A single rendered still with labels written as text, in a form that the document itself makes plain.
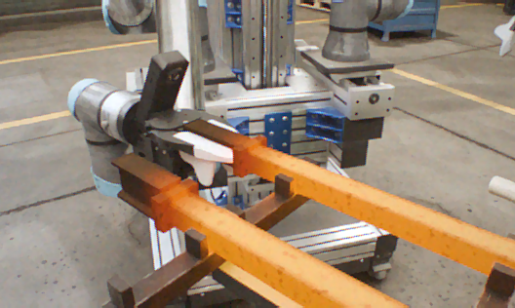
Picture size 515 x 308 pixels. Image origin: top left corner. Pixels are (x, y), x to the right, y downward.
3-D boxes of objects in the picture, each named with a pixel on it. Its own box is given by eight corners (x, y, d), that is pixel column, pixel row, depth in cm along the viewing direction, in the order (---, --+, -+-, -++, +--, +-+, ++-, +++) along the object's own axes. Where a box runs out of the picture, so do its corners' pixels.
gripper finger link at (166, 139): (215, 149, 52) (173, 130, 58) (215, 136, 52) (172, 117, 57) (184, 163, 49) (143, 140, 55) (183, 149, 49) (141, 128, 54)
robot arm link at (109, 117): (139, 84, 66) (92, 98, 60) (157, 91, 63) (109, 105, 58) (144, 129, 69) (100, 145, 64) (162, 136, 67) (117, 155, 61)
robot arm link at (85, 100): (109, 116, 76) (101, 70, 72) (145, 133, 70) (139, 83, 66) (69, 130, 71) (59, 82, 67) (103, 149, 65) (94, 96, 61)
